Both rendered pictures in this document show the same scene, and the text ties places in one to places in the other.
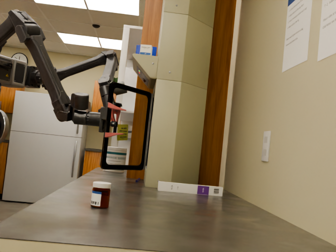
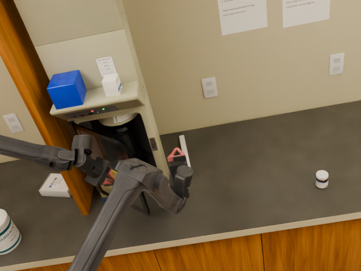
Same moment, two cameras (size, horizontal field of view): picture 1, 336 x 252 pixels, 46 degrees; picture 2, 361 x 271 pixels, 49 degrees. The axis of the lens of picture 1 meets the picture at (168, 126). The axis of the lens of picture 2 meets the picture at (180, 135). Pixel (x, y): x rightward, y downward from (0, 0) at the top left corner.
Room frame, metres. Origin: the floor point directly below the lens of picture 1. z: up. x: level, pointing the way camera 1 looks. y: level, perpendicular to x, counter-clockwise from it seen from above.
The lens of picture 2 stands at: (1.39, 1.33, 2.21)
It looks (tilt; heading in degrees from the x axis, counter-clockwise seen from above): 37 degrees down; 280
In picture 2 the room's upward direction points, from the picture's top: 13 degrees counter-clockwise
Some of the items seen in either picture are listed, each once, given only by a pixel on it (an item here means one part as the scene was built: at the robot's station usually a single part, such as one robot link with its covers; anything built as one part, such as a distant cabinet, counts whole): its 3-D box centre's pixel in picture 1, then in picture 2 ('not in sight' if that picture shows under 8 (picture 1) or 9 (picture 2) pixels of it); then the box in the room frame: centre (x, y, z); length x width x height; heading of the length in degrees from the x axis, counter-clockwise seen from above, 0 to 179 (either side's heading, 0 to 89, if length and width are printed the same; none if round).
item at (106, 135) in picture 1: (112, 129); not in sight; (1.62, 0.22, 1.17); 0.09 x 0.07 x 0.07; 94
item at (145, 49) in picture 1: (146, 52); (112, 85); (1.80, 0.13, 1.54); 0.05 x 0.05 x 0.06; 87
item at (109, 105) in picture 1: (114, 112); (177, 158); (1.62, 0.22, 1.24); 0.09 x 0.07 x 0.07; 94
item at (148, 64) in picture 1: (143, 72); (99, 107); (1.87, 0.14, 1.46); 0.32 x 0.12 x 0.10; 4
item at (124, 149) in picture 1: (127, 128); (110, 170); (1.90, 0.19, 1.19); 0.30 x 0.01 x 0.40; 145
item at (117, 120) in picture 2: not in sight; (116, 108); (1.86, -0.02, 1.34); 0.18 x 0.18 x 0.05
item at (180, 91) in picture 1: (178, 105); (114, 109); (1.89, -0.04, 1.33); 0.32 x 0.25 x 0.77; 4
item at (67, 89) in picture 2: (145, 57); (67, 89); (1.96, 0.15, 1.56); 0.10 x 0.10 x 0.09; 4
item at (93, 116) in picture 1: (96, 119); (180, 178); (1.61, 0.29, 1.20); 0.07 x 0.07 x 0.10; 4
